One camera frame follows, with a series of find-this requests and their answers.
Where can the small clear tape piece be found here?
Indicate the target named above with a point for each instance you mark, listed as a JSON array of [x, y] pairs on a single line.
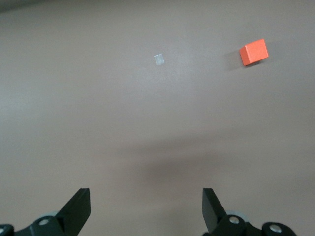
[[159, 59]]

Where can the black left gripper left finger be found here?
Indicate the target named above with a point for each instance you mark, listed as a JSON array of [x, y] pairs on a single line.
[[71, 216]]

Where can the orange wooden block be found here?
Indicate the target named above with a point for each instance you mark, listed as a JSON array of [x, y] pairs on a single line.
[[254, 52]]

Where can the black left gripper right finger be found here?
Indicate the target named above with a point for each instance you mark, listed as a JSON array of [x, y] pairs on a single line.
[[214, 214]]

